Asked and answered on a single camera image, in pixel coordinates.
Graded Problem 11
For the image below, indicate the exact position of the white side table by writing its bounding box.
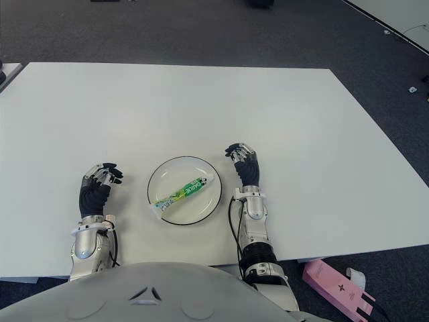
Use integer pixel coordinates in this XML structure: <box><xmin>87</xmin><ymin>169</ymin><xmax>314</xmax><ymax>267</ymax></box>
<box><xmin>0</xmin><ymin>62</ymin><xmax>23</xmax><ymax>93</ymax></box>

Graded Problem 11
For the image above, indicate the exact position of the white plate black rim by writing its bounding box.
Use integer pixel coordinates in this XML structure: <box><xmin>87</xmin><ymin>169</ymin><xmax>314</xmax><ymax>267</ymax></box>
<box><xmin>146</xmin><ymin>156</ymin><xmax>223</xmax><ymax>227</ymax></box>

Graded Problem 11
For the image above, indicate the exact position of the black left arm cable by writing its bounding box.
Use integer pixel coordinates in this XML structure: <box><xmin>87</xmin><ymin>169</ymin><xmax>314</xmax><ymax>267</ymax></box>
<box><xmin>107</xmin><ymin>227</ymin><xmax>121</xmax><ymax>268</ymax></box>

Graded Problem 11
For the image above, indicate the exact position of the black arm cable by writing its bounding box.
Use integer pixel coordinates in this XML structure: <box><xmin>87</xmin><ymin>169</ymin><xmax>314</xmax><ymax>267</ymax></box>
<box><xmin>107</xmin><ymin>227</ymin><xmax>121</xmax><ymax>268</ymax></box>
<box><xmin>228</xmin><ymin>197</ymin><xmax>245</xmax><ymax>279</ymax></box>

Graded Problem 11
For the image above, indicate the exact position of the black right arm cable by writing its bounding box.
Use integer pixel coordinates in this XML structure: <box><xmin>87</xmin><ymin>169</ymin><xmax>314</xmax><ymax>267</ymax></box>
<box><xmin>228</xmin><ymin>197</ymin><xmax>245</xmax><ymax>279</ymax></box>

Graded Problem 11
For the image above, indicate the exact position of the green snack packet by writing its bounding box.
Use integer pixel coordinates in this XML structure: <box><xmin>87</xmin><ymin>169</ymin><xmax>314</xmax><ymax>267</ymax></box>
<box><xmin>149</xmin><ymin>176</ymin><xmax>215</xmax><ymax>219</ymax></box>

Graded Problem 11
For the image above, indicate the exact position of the pink cardboard box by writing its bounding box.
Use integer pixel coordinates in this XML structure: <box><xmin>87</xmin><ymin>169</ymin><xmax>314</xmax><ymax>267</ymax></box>
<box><xmin>301</xmin><ymin>260</ymin><xmax>376</xmax><ymax>319</ymax></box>

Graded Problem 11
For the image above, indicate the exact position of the white paper tag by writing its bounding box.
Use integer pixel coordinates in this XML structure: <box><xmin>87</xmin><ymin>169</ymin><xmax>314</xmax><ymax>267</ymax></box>
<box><xmin>345</xmin><ymin>267</ymin><xmax>367</xmax><ymax>292</ymax></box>

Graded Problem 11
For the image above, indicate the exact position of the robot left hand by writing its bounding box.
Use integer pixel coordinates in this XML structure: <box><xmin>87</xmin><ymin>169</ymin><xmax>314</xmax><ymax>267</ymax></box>
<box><xmin>78</xmin><ymin>162</ymin><xmax>124</xmax><ymax>219</ymax></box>

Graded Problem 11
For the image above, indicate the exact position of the grey robot torso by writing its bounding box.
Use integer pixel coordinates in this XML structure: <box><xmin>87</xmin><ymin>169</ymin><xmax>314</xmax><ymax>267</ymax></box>
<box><xmin>0</xmin><ymin>261</ymin><xmax>322</xmax><ymax>322</ymax></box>

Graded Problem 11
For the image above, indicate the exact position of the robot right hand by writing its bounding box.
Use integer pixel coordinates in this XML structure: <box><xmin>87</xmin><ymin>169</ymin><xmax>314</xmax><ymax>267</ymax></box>
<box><xmin>224</xmin><ymin>142</ymin><xmax>261</xmax><ymax>187</ymax></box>

